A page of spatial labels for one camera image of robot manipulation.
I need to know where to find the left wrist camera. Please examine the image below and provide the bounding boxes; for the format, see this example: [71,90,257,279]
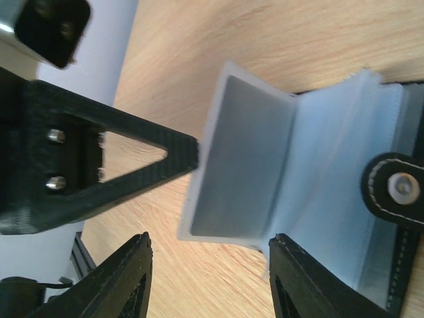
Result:
[1,0,91,70]

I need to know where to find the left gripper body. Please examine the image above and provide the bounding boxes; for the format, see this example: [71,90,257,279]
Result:
[1,68,40,235]

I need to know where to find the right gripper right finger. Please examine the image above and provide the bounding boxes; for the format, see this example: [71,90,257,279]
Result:
[269,234,393,318]

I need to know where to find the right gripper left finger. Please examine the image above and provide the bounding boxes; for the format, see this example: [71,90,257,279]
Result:
[30,232,152,318]

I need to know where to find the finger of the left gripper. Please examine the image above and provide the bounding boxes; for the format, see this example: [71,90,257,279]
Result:
[19,81,198,234]

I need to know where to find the black card holder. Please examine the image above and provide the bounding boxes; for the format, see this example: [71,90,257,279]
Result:
[178,62,423,317]

